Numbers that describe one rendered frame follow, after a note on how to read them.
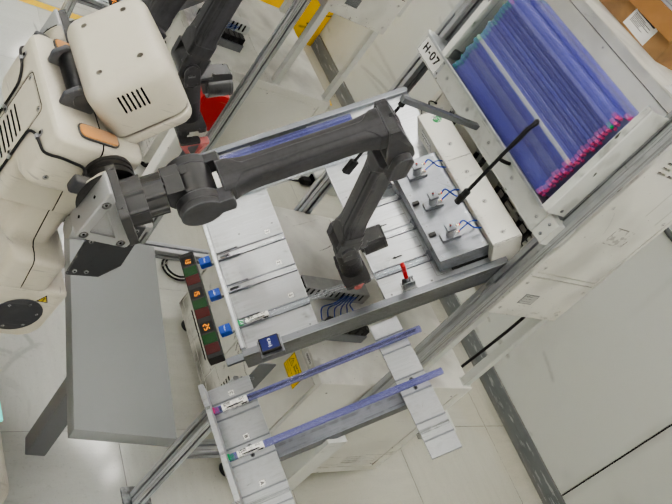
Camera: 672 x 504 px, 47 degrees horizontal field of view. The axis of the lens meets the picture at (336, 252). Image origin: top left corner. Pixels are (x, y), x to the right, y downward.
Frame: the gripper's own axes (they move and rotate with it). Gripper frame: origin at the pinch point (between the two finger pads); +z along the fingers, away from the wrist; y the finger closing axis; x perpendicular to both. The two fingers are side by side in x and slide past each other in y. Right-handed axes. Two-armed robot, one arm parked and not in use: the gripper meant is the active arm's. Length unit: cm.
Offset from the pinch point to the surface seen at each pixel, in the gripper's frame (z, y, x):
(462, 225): -4.1, 1.9, -30.8
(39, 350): 30, 39, 99
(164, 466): 29, -14, 68
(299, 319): -2.6, -4.4, 17.0
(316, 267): 38, 33, 8
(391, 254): 0.3, 4.6, -11.5
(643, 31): -13, 31, -98
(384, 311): 0.3, -10.0, -3.6
